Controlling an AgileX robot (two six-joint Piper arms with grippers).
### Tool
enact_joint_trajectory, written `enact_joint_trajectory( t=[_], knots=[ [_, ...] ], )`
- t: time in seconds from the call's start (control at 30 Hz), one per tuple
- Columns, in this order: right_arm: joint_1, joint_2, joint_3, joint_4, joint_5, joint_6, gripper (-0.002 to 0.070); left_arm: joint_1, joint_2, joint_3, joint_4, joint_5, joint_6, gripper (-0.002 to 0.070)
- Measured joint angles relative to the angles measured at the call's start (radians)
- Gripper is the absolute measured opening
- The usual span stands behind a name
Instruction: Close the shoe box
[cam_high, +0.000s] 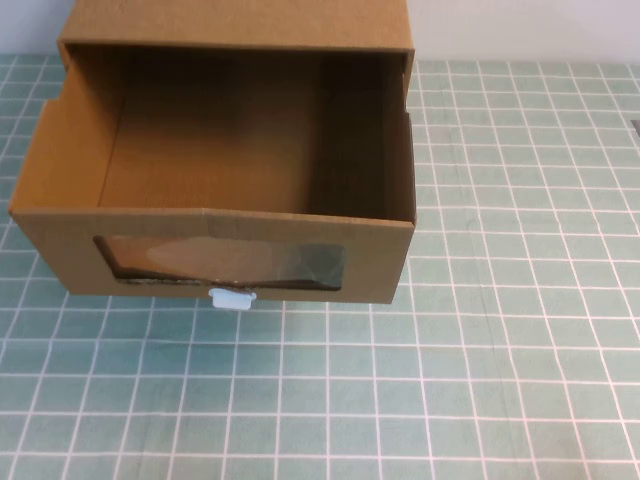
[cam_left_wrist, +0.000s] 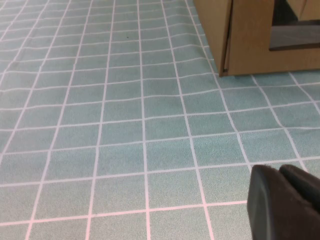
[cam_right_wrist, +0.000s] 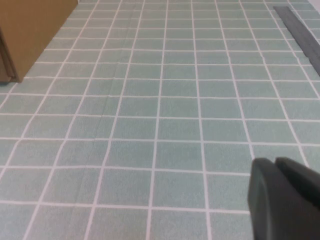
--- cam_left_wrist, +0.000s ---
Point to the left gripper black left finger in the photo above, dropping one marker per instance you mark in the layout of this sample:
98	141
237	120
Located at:
270	215

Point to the cardboard drawer with window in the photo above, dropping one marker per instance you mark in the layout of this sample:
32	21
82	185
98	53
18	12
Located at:
250	37

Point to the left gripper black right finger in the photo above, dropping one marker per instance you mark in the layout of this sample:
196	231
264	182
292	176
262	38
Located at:
305	187

